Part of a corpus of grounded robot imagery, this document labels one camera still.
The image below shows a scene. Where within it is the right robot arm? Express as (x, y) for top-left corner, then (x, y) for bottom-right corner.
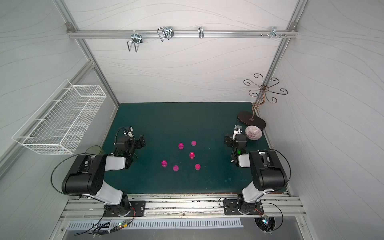
(224, 131), (292, 215)

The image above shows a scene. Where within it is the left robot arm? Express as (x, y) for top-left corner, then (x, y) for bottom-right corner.
(50, 127), (146, 217)

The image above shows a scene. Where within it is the pink patterned bowl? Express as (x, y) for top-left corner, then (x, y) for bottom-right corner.
(245, 126), (263, 141)

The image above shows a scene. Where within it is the metal hook tree stand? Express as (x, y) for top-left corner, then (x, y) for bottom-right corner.
(237, 73), (288, 130)

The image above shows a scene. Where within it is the green table mat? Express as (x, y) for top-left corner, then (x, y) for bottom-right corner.
(103, 103), (252, 194)

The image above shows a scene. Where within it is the green plastic cup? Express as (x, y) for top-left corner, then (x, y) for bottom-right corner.
(85, 145), (106, 155)

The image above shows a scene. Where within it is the metal double hook left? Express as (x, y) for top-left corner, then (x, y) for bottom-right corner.
(127, 33), (143, 53)

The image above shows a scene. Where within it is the metal double hook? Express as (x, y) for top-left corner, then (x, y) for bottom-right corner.
(127, 33), (143, 53)
(157, 26), (175, 42)

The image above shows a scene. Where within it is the small metal hook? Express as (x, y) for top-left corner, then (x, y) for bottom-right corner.
(198, 27), (205, 39)

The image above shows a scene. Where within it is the metal double hook middle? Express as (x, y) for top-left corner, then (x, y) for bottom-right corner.
(157, 26), (175, 42)

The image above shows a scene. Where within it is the metal hook right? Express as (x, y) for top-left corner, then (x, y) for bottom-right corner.
(260, 27), (287, 39)

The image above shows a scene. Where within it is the aluminium top crossbar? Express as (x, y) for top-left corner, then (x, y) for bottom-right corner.
(65, 23), (299, 40)

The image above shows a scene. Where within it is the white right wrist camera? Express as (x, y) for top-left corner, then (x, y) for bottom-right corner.
(233, 125), (242, 140)

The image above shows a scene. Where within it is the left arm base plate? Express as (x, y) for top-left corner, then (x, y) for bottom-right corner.
(103, 201), (146, 218)

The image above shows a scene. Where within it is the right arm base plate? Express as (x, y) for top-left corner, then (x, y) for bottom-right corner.
(223, 199), (264, 216)

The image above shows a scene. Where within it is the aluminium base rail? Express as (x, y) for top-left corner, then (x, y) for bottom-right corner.
(59, 193), (307, 221)

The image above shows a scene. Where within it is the white wire basket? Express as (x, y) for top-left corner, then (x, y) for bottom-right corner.
(12, 80), (107, 155)

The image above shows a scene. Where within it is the white slotted cable duct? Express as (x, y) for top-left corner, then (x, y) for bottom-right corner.
(67, 218), (243, 231)

